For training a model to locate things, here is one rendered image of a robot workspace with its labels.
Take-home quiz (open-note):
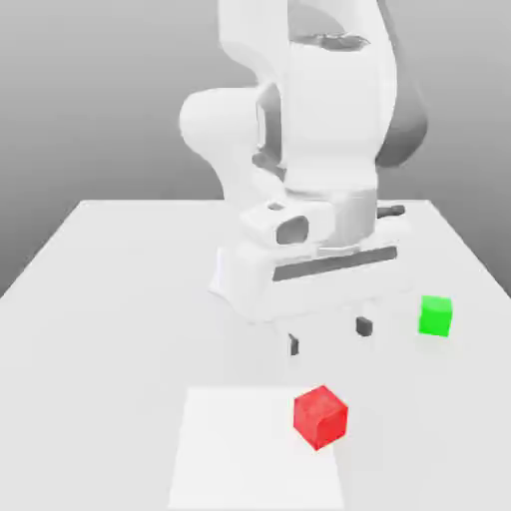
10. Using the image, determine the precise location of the small green cube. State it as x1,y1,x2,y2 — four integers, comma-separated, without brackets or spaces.
417,294,454,338

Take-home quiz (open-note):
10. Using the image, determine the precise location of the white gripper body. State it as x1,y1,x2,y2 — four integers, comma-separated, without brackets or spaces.
267,233,416,323

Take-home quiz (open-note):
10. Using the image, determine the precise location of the small red cube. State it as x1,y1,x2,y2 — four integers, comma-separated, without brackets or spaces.
292,383,349,452

